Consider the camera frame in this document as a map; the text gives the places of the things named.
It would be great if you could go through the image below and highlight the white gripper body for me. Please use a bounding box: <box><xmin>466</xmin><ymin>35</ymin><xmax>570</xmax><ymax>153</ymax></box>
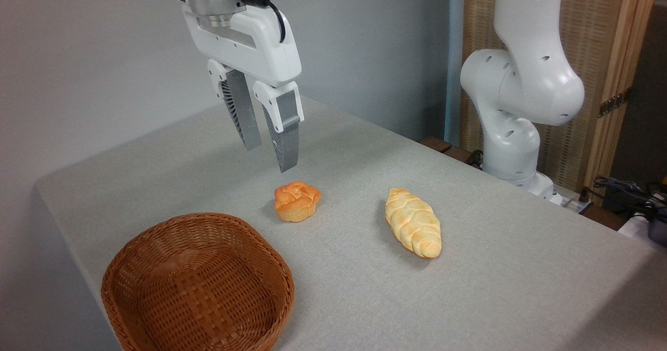
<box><xmin>181</xmin><ymin>4</ymin><xmax>303</xmax><ymax>89</ymax></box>

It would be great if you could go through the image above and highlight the braided long bread loaf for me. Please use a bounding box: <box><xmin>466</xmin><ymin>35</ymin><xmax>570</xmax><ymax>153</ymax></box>
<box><xmin>385</xmin><ymin>187</ymin><xmax>442</xmax><ymax>259</ymax></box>

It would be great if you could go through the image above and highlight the brown wicker basket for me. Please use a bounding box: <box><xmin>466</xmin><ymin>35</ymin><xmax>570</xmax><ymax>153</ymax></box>
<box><xmin>101</xmin><ymin>212</ymin><xmax>295</xmax><ymax>351</ymax></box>

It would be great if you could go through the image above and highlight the black screen hinge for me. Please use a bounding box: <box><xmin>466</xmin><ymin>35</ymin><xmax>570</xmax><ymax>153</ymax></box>
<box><xmin>598</xmin><ymin>87</ymin><xmax>633</xmax><ymax>118</ymax></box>

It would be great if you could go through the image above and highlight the bamboo folding screen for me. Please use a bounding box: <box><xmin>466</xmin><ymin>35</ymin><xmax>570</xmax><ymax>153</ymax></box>
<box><xmin>461</xmin><ymin>0</ymin><xmax>660</xmax><ymax>194</ymax></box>

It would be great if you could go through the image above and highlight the light blue vertical pipe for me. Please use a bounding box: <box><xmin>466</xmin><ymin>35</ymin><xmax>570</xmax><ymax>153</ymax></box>
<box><xmin>443</xmin><ymin>0</ymin><xmax>466</xmax><ymax>146</ymax></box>

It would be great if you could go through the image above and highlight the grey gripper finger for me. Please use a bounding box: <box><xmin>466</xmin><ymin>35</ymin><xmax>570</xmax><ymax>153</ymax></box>
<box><xmin>207</xmin><ymin>59</ymin><xmax>263</xmax><ymax>151</ymax></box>
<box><xmin>253</xmin><ymin>81</ymin><xmax>305</xmax><ymax>173</ymax></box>

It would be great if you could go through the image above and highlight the bundle of black cables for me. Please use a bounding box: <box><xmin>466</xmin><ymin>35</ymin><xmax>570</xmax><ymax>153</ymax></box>
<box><xmin>591</xmin><ymin>175</ymin><xmax>667</xmax><ymax>221</ymax></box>

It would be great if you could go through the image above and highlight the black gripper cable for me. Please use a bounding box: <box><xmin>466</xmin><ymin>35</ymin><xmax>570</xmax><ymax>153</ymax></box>
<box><xmin>238</xmin><ymin>0</ymin><xmax>287</xmax><ymax>44</ymax></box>

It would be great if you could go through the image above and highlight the dark grey box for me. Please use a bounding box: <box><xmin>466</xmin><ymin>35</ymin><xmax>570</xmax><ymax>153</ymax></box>
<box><xmin>648</xmin><ymin>208</ymin><xmax>667</xmax><ymax>247</ymax></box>

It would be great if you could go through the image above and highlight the grey tablecloth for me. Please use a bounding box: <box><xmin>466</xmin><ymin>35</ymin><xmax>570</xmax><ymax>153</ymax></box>
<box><xmin>34</xmin><ymin>95</ymin><xmax>667</xmax><ymax>351</ymax></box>

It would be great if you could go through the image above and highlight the round orange bread roll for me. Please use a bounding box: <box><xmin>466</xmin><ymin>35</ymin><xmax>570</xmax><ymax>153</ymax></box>
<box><xmin>274</xmin><ymin>181</ymin><xmax>322</xmax><ymax>223</ymax></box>

